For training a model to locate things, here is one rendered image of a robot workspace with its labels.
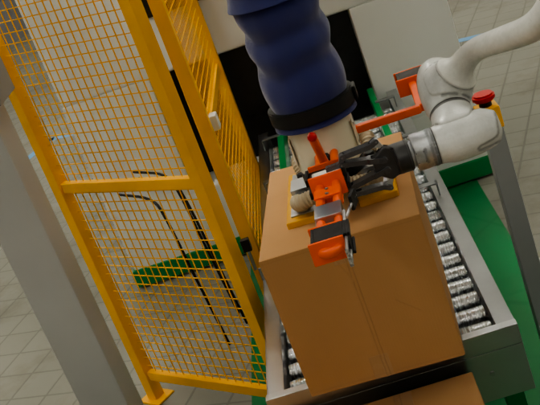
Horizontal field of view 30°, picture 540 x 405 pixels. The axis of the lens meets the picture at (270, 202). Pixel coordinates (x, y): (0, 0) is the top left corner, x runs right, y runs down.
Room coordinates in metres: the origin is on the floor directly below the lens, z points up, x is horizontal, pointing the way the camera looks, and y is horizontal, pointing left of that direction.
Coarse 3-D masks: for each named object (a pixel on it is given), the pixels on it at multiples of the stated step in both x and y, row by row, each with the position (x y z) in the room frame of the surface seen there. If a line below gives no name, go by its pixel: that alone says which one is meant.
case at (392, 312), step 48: (384, 144) 2.64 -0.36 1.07; (288, 240) 2.24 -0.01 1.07; (384, 240) 2.13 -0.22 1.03; (432, 240) 2.40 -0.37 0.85; (288, 288) 2.17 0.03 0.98; (336, 288) 2.15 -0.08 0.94; (384, 288) 2.13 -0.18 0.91; (432, 288) 2.11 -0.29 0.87; (288, 336) 2.18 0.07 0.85; (336, 336) 2.16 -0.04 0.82; (384, 336) 2.14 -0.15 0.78; (432, 336) 2.12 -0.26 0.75; (336, 384) 2.16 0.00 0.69
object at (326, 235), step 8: (328, 224) 1.89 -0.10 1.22; (336, 224) 1.87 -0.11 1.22; (312, 232) 1.88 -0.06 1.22; (320, 232) 1.86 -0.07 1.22; (328, 232) 1.85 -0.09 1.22; (336, 232) 1.83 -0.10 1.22; (312, 240) 1.84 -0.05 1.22; (320, 240) 1.83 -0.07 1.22; (328, 240) 1.81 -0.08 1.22; (336, 240) 1.81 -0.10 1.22; (312, 248) 1.82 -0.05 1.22; (320, 248) 1.82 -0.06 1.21; (312, 256) 1.82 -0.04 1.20; (336, 256) 1.81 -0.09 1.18; (344, 256) 1.81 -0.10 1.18; (320, 264) 1.82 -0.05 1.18
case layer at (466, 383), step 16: (432, 384) 2.23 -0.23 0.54; (448, 384) 2.20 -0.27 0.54; (464, 384) 2.18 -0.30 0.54; (384, 400) 2.24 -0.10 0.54; (400, 400) 2.21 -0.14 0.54; (416, 400) 2.19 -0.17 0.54; (432, 400) 2.16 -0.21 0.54; (448, 400) 2.14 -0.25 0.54; (464, 400) 2.11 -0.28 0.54; (480, 400) 2.09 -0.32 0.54
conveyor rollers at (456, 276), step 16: (384, 112) 4.45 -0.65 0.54; (416, 176) 3.57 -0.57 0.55; (432, 208) 3.28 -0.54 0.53; (432, 224) 3.12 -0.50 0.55; (448, 240) 3.01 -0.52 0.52; (448, 256) 2.86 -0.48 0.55; (448, 272) 2.76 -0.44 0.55; (464, 272) 2.75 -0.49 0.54; (448, 288) 2.67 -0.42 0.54; (464, 288) 2.66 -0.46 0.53; (464, 304) 2.57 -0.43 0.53; (480, 304) 2.57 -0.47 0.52; (464, 320) 2.48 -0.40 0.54; (480, 320) 2.48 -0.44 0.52; (288, 352) 2.64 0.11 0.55; (288, 368) 2.56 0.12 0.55
